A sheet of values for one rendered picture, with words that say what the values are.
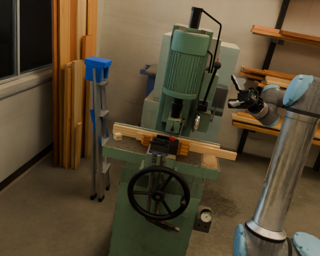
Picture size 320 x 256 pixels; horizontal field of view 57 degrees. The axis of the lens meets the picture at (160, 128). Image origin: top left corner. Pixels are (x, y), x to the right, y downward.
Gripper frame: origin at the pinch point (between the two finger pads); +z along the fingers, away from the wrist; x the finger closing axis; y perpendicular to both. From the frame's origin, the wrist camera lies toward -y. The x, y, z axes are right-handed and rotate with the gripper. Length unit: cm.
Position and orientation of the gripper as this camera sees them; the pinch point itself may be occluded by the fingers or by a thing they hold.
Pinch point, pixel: (228, 88)
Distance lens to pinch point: 142.4
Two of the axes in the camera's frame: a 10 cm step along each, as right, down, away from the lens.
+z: -7.2, -4.1, -5.6
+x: -2.0, 8.9, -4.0
